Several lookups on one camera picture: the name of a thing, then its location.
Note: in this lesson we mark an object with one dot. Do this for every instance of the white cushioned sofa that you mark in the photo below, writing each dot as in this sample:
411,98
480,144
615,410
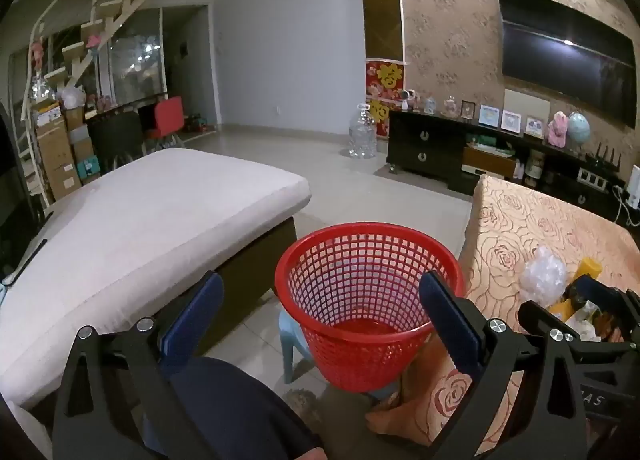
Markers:
125,245

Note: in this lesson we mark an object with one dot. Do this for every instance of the black wifi router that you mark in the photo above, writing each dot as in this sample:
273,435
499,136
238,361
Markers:
605,159

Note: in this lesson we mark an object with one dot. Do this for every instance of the light blue globe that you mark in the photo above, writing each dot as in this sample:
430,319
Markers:
578,128

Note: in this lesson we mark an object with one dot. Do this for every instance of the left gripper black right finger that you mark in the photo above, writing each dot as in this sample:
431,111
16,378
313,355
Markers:
547,421

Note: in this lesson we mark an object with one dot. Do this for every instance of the white staircase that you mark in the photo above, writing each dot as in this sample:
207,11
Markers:
105,18

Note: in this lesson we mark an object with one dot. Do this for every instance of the small picture frame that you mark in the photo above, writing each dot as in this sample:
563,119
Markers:
534,127

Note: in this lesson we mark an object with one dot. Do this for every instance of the white picture frame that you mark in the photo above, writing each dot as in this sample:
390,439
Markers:
511,122

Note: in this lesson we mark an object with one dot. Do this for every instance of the light blue plastic stool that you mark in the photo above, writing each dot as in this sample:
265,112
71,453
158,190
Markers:
291,338

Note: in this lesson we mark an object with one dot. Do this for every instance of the clear large water jug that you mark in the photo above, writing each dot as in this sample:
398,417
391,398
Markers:
362,134

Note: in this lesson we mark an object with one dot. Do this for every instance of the yellow foam fruit net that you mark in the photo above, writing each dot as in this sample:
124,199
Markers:
588,267

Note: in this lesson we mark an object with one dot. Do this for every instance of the rose pattern tablecloth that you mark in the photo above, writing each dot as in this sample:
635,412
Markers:
519,245

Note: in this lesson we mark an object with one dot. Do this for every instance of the stacked cardboard boxes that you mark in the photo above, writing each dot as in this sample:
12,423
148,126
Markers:
66,149

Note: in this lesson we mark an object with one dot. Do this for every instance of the red festive wall poster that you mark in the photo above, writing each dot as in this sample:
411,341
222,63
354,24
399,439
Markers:
385,79

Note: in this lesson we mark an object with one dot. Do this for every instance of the white router box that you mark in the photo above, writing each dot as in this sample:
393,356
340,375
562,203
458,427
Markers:
633,188

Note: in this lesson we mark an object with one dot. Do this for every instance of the red plastic mesh basket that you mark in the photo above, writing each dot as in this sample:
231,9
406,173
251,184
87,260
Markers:
354,291

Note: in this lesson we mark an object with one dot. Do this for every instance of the person's dark trouser leg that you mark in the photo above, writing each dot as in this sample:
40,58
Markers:
238,415

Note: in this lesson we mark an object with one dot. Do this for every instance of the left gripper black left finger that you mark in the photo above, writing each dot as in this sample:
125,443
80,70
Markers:
92,419

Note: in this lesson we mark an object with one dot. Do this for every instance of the white security camera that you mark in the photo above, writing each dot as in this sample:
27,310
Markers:
408,100

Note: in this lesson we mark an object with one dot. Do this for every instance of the clear plastic bag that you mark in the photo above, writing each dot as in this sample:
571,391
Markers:
543,279

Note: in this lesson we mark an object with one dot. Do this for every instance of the blue picture frame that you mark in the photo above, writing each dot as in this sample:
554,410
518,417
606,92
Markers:
489,115

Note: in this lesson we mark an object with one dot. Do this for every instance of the black tv cabinet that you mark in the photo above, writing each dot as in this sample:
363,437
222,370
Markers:
458,152

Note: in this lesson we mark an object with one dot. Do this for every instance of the red chair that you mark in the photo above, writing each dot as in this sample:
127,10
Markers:
168,122

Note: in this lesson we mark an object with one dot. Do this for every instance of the wall mounted black television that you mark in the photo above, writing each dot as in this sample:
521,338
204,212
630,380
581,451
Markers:
567,51

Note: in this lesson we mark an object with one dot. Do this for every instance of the pink plush toy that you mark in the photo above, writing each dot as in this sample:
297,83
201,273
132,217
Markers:
557,130

